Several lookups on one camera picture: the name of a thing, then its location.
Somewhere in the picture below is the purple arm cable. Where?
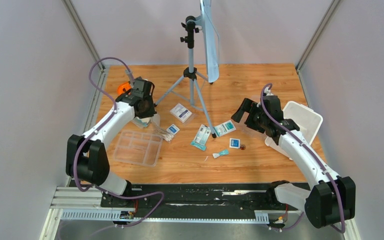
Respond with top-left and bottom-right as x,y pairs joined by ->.
260,83 -> 346,234
54,56 -> 165,240

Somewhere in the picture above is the small blue white sachet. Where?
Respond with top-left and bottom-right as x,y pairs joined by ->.
166,124 -> 180,135

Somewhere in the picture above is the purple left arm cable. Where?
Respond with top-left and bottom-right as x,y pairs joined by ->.
54,56 -> 165,240

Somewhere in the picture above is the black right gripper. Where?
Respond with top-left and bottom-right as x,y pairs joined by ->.
231,98 -> 268,134

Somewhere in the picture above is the blue square alcohol pad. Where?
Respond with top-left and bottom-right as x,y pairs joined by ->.
229,138 -> 241,149

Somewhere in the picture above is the small teal tube sachet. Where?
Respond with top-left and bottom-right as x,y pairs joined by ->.
212,149 -> 229,159

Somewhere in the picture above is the clear compartment tray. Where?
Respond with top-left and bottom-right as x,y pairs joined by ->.
113,130 -> 163,167

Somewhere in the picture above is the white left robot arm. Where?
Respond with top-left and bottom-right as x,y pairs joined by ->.
65,77 -> 157,207

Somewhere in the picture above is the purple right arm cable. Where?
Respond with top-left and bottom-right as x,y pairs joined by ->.
260,83 -> 346,234

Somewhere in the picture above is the white boxed gauze pack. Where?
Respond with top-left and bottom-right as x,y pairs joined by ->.
169,103 -> 193,123

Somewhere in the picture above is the teal white wipe packet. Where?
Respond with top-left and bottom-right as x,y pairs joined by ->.
214,119 -> 236,137

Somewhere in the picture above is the long white teal packet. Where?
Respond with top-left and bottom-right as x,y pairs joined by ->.
190,124 -> 211,151

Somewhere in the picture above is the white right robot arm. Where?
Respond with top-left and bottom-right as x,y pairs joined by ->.
231,94 -> 356,229

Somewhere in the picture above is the cotton swab bag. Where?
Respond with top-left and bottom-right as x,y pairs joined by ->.
152,127 -> 174,142

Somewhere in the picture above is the grey tripod stand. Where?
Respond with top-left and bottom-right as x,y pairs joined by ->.
154,15 -> 217,139

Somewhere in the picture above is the orange grey toy fixture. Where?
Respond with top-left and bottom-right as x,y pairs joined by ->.
117,69 -> 135,96

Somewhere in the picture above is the white tablet panel on tripod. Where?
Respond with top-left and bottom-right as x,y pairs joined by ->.
200,0 -> 220,84

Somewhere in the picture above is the white plastic box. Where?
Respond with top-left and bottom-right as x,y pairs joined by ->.
283,101 -> 324,145

